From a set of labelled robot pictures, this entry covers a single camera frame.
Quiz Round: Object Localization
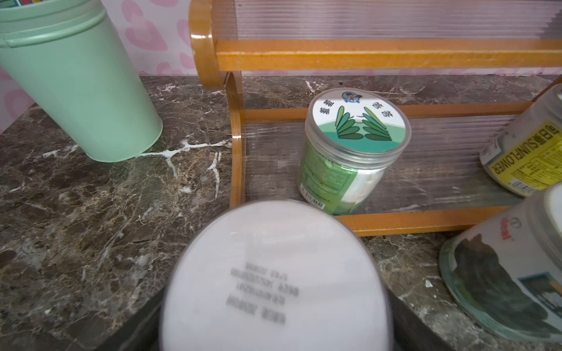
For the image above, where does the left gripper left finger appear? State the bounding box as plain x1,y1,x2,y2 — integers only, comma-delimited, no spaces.
95,288,165,351

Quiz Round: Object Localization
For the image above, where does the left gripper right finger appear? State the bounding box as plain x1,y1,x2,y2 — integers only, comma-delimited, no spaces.
388,290,453,351

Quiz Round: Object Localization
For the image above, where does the seed jar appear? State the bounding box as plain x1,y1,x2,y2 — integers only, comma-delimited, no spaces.
439,184,561,342

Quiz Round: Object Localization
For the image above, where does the green jar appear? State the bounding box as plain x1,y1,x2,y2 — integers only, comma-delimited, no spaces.
159,200,394,350

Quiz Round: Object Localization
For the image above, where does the sunflower jar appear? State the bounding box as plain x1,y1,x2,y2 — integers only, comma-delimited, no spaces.
479,84,561,197

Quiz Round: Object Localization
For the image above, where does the wooden three-tier shelf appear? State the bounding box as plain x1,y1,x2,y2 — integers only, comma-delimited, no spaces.
188,1,561,237

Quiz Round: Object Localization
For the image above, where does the bottom left green-lid jar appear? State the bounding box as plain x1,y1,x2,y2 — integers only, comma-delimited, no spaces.
297,88,412,215

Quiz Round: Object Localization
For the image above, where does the green pen cup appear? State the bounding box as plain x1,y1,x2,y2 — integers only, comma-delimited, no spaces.
1,1,163,162

